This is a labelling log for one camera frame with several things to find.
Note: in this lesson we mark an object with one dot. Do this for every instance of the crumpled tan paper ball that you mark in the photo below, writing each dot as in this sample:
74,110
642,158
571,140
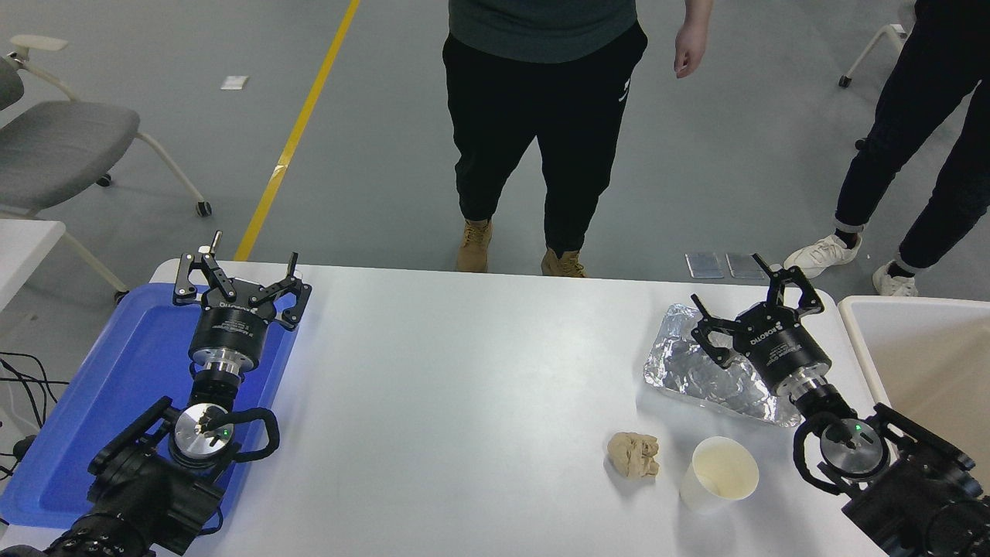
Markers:
633,455

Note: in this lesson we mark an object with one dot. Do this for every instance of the person's left forearm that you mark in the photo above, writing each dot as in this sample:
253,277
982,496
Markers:
698,9

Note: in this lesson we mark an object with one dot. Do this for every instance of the person in white shoes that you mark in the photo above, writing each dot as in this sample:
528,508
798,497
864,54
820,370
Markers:
920,116

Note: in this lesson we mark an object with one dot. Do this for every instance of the white paper cup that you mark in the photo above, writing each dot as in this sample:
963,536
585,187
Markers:
723,472

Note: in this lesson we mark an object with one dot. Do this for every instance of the silver foil tray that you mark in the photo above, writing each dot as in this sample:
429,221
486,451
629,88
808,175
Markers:
688,371

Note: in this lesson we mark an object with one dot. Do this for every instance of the white frame chair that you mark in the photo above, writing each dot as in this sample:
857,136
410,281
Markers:
870,50

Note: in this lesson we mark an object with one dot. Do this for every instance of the person in tan boots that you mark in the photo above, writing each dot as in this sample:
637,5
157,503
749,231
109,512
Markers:
541,116

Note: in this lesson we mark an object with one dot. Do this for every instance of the blue plastic tray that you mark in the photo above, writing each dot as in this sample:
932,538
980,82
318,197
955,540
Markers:
116,387

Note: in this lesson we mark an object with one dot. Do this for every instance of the clear floor plate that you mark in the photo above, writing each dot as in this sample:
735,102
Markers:
742,267
704,265

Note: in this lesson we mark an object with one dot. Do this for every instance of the grey office chair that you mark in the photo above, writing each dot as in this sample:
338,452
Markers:
54,147

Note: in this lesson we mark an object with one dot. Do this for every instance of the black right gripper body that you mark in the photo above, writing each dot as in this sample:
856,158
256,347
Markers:
785,348

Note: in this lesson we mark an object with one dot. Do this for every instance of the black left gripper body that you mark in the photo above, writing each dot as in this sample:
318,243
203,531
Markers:
230,329

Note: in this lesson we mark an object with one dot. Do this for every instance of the small white side table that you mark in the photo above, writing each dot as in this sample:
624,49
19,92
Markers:
23,247

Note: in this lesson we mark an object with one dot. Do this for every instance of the large pale bin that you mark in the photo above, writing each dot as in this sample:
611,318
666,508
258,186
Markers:
928,356

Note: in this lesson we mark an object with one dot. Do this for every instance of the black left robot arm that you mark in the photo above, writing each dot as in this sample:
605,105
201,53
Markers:
139,495

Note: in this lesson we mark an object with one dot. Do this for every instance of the person's left hand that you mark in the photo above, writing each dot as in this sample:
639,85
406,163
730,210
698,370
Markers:
691,50

